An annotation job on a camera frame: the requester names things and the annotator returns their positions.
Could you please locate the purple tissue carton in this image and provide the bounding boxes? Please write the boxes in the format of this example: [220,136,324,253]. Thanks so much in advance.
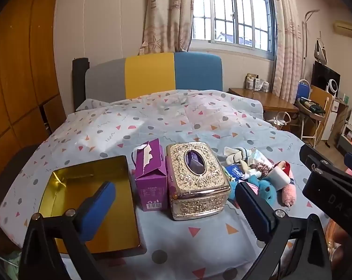
[131,138,168,212]

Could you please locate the black monitor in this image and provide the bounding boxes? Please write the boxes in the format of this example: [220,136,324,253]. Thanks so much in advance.
[312,61,341,95]

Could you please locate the grey yellow blue headboard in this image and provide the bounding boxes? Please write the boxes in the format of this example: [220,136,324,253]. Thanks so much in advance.
[85,52,223,101]

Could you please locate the white hanging bag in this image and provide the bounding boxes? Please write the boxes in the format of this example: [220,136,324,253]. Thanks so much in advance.
[314,31,328,65]

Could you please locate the brown paper packet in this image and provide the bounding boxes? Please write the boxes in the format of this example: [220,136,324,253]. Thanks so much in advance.
[245,74,259,90]

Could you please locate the white sponge block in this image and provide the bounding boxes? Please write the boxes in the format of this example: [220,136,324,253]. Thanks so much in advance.
[268,166,291,191]

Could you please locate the white knitted mittens pair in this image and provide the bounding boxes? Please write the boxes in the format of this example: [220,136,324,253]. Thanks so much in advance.
[224,146,254,165]

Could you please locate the wooden cabinet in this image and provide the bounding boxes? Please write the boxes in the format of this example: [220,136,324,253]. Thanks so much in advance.
[310,86,348,143]

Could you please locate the pink fuzzy dishcloth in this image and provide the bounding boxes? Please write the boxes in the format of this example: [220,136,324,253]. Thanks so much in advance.
[278,169,298,208]

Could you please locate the gold metal tin tray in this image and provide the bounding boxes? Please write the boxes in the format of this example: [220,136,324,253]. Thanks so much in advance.
[37,155,141,254]

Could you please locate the blue plush toy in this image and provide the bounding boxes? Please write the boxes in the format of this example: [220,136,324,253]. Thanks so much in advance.
[245,176,277,206]

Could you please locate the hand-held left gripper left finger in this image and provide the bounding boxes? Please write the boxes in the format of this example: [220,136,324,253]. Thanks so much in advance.
[18,181,127,280]

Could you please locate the barred window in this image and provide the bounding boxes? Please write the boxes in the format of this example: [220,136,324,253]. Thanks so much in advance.
[190,0,277,60]

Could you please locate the white round fan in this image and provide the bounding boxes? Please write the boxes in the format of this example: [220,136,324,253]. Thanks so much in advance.
[328,77,341,95]

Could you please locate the patterned white bed sheet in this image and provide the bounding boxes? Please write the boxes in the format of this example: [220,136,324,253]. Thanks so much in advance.
[0,89,334,280]

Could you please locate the wooden desk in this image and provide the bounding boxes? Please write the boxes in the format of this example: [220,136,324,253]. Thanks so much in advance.
[229,87,299,114]

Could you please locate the air conditioner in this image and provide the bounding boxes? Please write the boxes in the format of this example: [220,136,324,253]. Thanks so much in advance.
[334,20,352,40]

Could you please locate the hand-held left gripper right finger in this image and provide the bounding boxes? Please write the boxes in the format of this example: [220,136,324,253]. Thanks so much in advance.
[235,182,331,280]

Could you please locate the wooden wardrobe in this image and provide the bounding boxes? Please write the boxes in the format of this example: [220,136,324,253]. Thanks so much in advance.
[0,0,67,187]

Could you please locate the clear plastic packets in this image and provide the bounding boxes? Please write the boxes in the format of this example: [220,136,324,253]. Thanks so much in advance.
[253,79,270,92]

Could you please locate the ornate gold tissue box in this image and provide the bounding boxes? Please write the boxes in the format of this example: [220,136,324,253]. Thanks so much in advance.
[165,141,232,221]

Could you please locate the blue pocket tissue pack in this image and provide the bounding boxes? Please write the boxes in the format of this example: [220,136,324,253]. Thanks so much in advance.
[225,165,246,180]

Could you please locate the black rolled mat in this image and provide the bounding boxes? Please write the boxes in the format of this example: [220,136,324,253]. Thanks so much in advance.
[72,58,90,113]

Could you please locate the white power cable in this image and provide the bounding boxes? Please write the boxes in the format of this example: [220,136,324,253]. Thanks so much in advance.
[265,112,292,130]

